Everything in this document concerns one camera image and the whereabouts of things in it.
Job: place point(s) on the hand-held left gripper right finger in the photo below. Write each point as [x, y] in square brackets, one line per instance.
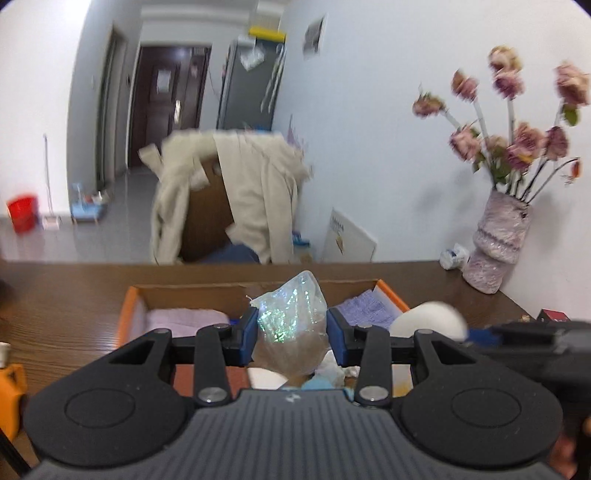
[337, 339]

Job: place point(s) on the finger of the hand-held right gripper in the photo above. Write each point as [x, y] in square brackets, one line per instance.
[485, 337]

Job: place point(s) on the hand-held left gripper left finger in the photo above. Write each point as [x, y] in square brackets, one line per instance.
[248, 337]

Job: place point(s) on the white tissue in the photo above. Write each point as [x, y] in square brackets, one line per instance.
[334, 369]

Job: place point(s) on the iridescent plastic bag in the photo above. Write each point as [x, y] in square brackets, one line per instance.
[286, 323]

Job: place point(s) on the white soft sponge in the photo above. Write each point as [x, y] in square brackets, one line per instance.
[429, 321]
[265, 378]

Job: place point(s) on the purple fluffy towel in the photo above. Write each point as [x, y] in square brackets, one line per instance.
[369, 307]

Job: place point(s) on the blue fluffy puff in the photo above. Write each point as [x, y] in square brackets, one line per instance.
[318, 384]

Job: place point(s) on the lilac towel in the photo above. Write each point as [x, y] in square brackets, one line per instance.
[184, 318]

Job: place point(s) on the orange cardboard box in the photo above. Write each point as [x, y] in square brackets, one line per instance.
[194, 295]

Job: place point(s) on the brown sponge block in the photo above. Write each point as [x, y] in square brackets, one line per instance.
[182, 378]

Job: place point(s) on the person's right hand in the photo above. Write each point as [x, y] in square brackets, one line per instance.
[575, 450]

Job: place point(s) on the red box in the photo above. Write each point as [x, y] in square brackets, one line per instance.
[554, 315]

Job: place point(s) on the blue cloth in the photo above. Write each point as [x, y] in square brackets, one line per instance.
[235, 254]

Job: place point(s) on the small white bottle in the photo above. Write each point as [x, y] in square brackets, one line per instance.
[455, 257]

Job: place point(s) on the pink textured vase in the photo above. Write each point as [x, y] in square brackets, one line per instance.
[498, 240]

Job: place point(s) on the white board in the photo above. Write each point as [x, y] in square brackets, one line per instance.
[351, 240]

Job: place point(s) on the brown chair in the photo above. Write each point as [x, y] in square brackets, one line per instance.
[203, 217]

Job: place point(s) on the beige jacket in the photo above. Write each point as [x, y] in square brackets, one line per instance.
[263, 184]

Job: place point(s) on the dried pink flowers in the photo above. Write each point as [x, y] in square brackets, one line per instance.
[526, 143]

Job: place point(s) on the small blue stool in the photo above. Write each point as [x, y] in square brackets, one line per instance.
[87, 212]

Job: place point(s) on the dark brown door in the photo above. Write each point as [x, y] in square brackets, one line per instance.
[147, 129]

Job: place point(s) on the grey fridge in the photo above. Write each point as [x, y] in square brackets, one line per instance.
[244, 101]

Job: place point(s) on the orange pouch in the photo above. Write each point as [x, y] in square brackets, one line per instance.
[11, 397]

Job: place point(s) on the red bucket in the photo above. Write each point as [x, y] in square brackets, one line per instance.
[23, 214]

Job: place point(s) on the white folded umbrella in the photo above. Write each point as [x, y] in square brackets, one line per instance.
[273, 78]

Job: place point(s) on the side door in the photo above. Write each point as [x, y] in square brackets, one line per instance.
[111, 115]

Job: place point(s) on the paper on door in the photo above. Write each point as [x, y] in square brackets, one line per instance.
[165, 79]

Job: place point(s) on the paper on fridge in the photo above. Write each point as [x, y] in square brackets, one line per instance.
[252, 57]

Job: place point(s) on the yellow box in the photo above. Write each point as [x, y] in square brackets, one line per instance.
[268, 33]

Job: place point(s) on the wall poster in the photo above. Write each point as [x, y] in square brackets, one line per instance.
[315, 37]

